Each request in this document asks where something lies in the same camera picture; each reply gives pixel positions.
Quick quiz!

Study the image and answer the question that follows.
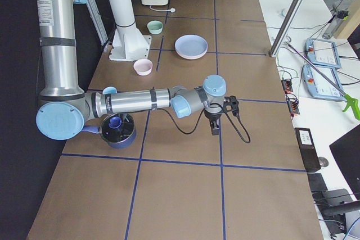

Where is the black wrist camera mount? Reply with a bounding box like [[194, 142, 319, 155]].
[[223, 96, 240, 117]]

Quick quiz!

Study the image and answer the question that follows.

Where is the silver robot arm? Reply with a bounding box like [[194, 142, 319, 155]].
[[36, 0, 226, 141]]

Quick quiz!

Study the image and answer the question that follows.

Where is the white power plug cable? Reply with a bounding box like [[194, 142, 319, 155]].
[[148, 4, 177, 13]]

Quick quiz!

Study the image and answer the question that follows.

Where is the grey water bottle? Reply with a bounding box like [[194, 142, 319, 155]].
[[322, 10, 349, 39]]

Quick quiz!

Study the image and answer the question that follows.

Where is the black camera cable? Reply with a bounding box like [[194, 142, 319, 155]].
[[159, 102, 251, 144]]

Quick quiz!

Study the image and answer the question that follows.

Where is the blue saucepan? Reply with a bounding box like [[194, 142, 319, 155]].
[[82, 113, 137, 149]]

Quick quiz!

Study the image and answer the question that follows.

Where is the near teach pendant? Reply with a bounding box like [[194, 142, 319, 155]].
[[302, 64, 345, 101]]

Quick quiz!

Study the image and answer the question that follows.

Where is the white camera pole stand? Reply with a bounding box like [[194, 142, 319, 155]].
[[109, 0, 151, 62]]

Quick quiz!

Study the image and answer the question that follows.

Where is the black power box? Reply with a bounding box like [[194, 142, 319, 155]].
[[294, 128, 321, 173]]

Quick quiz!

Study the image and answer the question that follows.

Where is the black monitor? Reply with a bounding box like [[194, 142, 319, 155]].
[[330, 128, 359, 199]]

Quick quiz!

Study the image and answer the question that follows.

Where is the green handled reacher grabber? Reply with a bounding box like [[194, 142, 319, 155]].
[[285, 42, 359, 120]]

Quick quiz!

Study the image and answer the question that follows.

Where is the aluminium frame post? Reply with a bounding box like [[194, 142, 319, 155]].
[[269, 0, 303, 57]]

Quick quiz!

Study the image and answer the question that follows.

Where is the teach pendant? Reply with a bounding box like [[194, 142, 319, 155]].
[[302, 64, 345, 101], [305, 38, 341, 69]]

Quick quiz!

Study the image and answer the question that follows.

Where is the far teach pendant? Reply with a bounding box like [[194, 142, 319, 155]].
[[305, 38, 341, 69]]

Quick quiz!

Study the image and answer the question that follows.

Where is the blue plate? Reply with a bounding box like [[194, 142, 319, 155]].
[[175, 34, 208, 55]]

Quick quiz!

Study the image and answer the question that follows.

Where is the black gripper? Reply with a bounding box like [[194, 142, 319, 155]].
[[204, 110, 222, 135]]

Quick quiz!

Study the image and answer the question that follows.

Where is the pink bowl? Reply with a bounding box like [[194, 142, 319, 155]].
[[133, 58, 153, 76]]

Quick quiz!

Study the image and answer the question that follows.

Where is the green bowl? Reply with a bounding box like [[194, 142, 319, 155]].
[[147, 20, 163, 35]]

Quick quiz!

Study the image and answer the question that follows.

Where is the pink plate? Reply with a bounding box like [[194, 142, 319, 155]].
[[176, 51, 206, 60]]

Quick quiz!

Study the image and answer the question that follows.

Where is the light blue cup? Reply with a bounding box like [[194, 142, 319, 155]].
[[102, 86, 118, 94]]

